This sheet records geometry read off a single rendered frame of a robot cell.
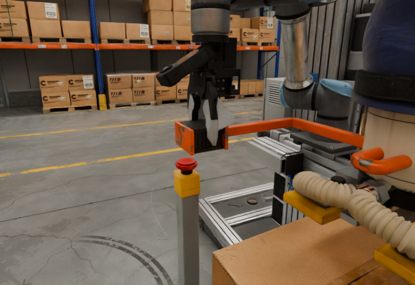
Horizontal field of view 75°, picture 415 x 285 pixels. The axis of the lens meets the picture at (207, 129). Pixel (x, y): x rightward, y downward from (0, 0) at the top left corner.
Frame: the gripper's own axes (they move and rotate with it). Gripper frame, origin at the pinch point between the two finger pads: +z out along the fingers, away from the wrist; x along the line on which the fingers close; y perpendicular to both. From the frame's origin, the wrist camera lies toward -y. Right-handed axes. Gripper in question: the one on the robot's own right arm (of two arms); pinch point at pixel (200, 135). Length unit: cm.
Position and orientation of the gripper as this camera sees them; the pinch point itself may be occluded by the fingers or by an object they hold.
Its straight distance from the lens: 57.0
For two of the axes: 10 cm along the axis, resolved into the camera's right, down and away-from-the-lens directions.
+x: -4.7, -2.4, 8.5
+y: 8.8, -1.2, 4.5
